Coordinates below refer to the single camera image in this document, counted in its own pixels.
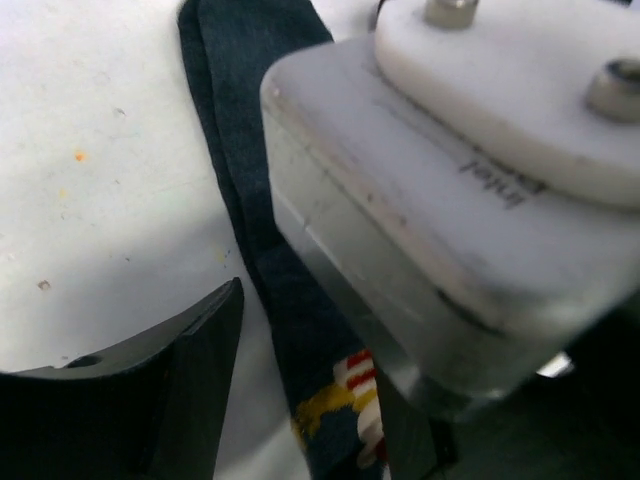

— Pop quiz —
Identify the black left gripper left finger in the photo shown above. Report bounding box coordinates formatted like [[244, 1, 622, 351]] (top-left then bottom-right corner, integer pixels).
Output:
[[1, 279, 244, 479]]

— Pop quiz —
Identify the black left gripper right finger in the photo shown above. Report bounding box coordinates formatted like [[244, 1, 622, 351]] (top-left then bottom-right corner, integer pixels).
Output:
[[376, 370, 458, 480]]

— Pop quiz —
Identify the navy patterned sock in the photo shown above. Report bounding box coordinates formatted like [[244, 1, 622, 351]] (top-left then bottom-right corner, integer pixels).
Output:
[[178, 1, 389, 479]]

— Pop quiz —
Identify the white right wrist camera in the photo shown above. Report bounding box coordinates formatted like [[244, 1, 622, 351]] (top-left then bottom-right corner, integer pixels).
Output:
[[260, 1, 639, 419]]

